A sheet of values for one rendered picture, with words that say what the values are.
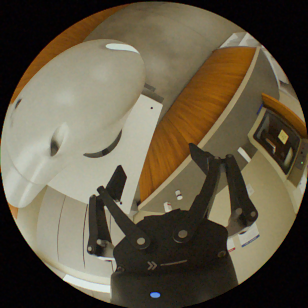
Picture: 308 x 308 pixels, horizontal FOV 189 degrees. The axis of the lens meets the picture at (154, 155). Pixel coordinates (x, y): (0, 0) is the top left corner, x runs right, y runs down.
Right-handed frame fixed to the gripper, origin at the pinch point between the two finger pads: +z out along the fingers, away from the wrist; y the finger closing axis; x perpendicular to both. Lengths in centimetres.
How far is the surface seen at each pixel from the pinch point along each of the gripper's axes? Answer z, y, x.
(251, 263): -51, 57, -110
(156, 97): 23.9, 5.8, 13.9
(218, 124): 30.6, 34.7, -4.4
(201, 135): 42, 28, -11
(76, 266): -45, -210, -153
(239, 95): 26, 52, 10
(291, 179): -15, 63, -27
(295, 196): -26, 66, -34
